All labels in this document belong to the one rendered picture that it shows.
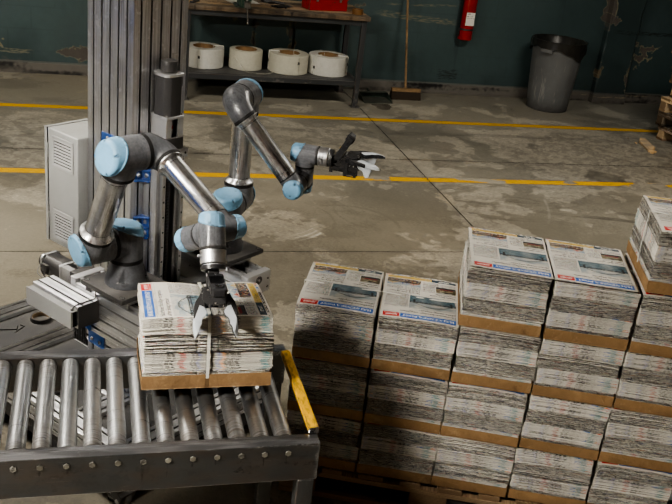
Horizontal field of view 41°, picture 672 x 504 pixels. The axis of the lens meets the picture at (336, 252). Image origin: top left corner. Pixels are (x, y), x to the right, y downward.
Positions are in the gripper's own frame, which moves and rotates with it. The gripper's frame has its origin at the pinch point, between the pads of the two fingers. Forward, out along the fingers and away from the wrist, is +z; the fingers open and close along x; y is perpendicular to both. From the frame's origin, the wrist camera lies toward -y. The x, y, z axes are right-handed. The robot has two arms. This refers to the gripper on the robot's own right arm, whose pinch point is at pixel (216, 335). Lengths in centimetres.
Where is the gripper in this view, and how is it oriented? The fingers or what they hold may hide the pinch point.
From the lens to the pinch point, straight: 253.9
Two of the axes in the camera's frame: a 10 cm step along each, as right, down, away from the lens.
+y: -2.4, 1.7, 9.6
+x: -9.7, 0.1, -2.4
